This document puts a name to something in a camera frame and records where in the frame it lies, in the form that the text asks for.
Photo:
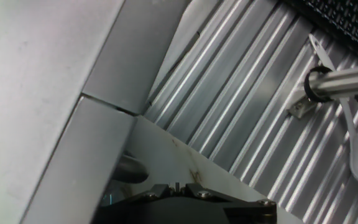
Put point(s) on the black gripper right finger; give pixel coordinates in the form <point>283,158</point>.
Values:
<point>247,213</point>

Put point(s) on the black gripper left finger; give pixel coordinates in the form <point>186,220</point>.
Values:
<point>126,208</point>

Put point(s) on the silver microwave housing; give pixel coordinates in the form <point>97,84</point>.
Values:
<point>26,77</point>

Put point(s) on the marble pattern table mat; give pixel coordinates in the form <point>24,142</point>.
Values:
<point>166,155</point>

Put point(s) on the black keyboard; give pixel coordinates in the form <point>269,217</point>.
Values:
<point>350,18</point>

